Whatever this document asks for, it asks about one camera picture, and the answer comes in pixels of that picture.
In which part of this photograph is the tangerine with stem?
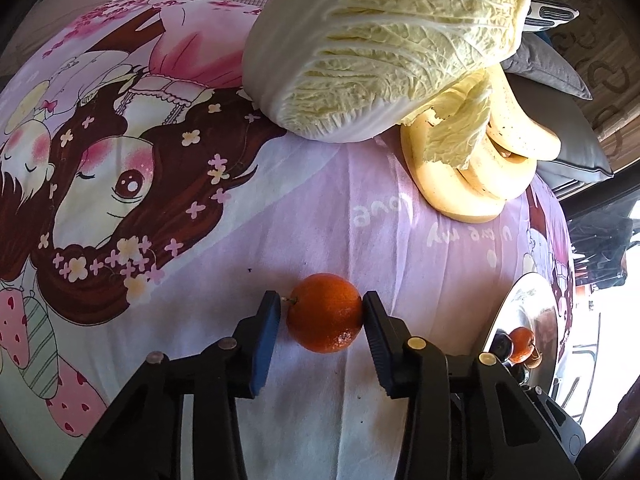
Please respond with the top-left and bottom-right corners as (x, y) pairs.
(285, 273), (363, 353)

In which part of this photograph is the orange tangerine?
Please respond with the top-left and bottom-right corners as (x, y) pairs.
(509, 326), (535, 364)

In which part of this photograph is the brown longan fruit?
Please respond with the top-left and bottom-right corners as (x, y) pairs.
(524, 348), (542, 370)

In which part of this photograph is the silver metal plate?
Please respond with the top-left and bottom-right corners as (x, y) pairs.
(482, 272), (561, 396)

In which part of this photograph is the yellow banana bottom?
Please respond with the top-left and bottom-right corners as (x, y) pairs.
(400, 110), (506, 224)

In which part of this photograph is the yellow banana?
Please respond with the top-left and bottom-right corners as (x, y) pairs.
(400, 110), (506, 224)
(459, 134), (537, 200)
(486, 64), (561, 160)

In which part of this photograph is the pink cartoon tablecloth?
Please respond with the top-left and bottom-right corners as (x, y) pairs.
(1, 0), (574, 479)

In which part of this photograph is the yellow banana middle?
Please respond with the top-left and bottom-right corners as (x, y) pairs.
(459, 134), (537, 200)

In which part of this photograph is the yellow banana top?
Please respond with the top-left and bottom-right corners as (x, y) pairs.
(486, 64), (561, 160)

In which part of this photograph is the grey sofa seat cushion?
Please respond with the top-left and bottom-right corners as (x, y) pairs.
(506, 74), (613, 195)

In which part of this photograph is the napa cabbage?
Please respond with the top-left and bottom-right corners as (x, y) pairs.
(242, 0), (530, 143)

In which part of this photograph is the black white patterned pillow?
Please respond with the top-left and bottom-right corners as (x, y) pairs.
(524, 0), (579, 32)

